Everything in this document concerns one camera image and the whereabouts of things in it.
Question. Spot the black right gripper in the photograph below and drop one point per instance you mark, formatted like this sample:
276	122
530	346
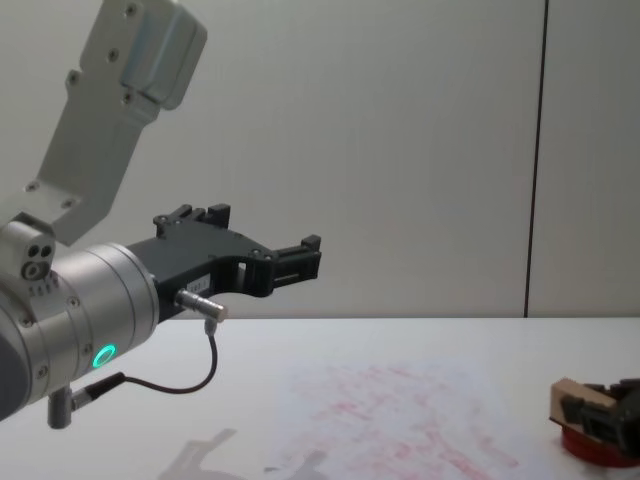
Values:
631	425

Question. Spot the wooden stamp with red base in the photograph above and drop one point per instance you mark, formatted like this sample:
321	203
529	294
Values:
575	445

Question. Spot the silver and grey left robot arm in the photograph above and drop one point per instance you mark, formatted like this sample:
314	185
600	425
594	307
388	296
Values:
102	300

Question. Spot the white paper with red marks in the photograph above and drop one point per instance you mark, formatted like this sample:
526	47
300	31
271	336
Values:
390	425

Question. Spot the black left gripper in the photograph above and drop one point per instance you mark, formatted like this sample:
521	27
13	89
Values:
192	255

